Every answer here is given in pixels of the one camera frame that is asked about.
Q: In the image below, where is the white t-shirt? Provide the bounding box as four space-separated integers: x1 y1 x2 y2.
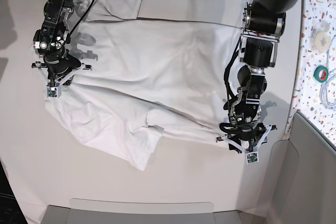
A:
45 0 240 170

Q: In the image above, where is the white coiled cable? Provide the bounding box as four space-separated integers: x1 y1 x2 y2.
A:
319 35 336 110

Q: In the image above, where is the green tape roll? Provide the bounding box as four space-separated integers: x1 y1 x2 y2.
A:
313 66 329 83

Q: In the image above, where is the terrazzo pattern side surface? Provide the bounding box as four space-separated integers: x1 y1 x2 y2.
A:
285 0 335 144

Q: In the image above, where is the grey chair right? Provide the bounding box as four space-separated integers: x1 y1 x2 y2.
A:
239 112 335 223

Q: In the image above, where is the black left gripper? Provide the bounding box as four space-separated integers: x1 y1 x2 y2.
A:
219 120 268 154

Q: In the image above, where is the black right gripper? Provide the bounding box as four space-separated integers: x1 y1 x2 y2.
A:
43 53 81 85

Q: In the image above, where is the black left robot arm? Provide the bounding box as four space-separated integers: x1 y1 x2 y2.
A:
217 0 297 160

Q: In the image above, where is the clear tape dispenser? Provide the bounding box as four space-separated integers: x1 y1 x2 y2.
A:
310 21 331 52

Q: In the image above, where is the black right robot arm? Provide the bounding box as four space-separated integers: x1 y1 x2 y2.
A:
32 0 81 87

